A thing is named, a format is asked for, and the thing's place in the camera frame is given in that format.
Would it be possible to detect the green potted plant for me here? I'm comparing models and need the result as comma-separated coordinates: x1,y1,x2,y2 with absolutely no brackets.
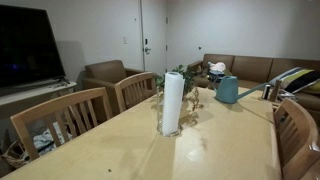
154,64,209,112

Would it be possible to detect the white paper towel roll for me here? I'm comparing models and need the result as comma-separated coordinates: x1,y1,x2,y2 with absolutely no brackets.
162,72,184,134

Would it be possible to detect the far left wooden chair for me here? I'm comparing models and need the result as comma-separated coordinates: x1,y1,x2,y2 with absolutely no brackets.
115,72,156,112

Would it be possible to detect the wooden chair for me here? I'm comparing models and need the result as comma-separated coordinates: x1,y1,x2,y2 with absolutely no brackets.
11,87,113,161
115,72,156,112
273,99,320,180

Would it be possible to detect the metal paper towel holder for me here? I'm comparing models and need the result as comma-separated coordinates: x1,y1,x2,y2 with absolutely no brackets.
157,90,182,137

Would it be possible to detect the brown leather armchair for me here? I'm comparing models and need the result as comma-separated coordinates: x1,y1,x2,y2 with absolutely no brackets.
83,60,143,115

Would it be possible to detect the pink white cloth bundle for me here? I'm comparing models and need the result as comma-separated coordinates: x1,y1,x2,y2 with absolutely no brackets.
208,62,226,72

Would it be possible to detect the teal watering can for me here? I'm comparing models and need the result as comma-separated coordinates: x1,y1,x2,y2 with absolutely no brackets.
215,76,265,104

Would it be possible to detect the white door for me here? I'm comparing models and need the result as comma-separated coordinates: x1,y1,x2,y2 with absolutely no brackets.
140,0,167,75

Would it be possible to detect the brown leather sofa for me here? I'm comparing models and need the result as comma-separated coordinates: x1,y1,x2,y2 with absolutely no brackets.
187,54,320,122

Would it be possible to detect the near left wooden chair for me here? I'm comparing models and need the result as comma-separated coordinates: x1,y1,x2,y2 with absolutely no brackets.
11,87,113,161

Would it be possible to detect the small dark cylinder can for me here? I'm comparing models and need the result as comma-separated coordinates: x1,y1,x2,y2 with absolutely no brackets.
261,84,271,100

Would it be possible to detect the white tv stand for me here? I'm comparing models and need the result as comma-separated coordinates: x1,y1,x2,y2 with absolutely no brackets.
0,81,77,106

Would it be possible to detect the black flat screen television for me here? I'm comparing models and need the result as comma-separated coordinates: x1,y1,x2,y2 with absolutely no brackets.
0,5,65,88

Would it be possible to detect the striped throw pillow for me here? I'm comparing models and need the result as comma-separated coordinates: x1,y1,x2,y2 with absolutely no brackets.
269,67,320,94

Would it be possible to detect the right wooden chair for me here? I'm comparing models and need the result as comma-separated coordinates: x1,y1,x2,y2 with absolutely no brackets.
273,99,320,180

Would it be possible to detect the wicker basket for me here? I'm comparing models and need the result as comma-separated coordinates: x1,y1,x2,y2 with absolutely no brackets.
2,140,30,169

